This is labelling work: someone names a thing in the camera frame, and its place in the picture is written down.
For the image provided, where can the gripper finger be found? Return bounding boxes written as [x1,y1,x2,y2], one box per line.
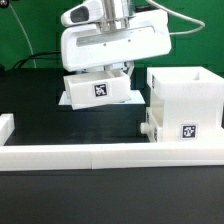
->
[125,61,134,79]

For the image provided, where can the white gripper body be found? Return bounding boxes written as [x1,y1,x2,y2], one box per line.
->
[61,0,171,72]

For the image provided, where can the white drawer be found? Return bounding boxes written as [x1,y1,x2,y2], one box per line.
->
[64,70,131,110]
[140,107,158,142]

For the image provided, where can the white front drawer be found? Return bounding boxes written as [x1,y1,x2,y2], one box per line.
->
[140,107,158,142]

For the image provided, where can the white drawer cabinet box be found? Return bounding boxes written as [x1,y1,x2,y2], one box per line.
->
[147,67,224,143]

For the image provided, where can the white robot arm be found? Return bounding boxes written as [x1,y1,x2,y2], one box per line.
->
[61,0,171,72]

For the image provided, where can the fiducial marker sheet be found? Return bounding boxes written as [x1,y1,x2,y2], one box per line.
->
[59,90,145,106]

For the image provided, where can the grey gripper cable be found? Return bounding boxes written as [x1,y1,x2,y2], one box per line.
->
[145,0,206,36]

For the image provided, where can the black cable bundle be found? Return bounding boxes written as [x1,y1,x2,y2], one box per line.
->
[12,50,62,70]

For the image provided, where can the white thin cable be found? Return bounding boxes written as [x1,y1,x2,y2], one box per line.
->
[7,2,38,69]

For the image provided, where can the white front fence wall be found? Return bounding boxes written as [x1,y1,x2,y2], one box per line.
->
[0,143,224,172]

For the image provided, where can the white fence wall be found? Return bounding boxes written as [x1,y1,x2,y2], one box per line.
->
[0,114,15,146]
[0,143,224,172]

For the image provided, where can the white left fence wall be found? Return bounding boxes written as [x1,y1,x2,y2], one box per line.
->
[0,114,15,146]

